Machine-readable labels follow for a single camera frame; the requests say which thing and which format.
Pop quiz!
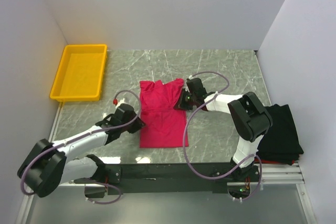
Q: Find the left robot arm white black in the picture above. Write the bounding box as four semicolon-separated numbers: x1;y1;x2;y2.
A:
17;103;145;197

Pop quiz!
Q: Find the yellow plastic tray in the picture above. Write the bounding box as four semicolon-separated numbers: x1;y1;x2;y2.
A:
50;44;107;102

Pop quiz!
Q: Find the red t shirt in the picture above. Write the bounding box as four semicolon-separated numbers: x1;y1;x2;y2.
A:
140;78;186;148

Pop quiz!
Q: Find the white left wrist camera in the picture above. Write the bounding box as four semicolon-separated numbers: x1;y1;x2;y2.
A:
113;98;128;108

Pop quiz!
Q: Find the folded red shirt under stack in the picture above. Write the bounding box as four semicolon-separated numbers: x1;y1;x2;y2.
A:
261;159;294;165

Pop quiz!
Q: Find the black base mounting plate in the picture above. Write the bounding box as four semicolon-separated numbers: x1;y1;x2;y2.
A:
73;163;260;199

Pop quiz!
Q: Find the folded black t shirt stack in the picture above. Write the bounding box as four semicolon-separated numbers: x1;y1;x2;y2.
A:
257;104;304;163

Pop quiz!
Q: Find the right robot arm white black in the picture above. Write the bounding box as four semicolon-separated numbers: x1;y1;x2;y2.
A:
174;78;273;182

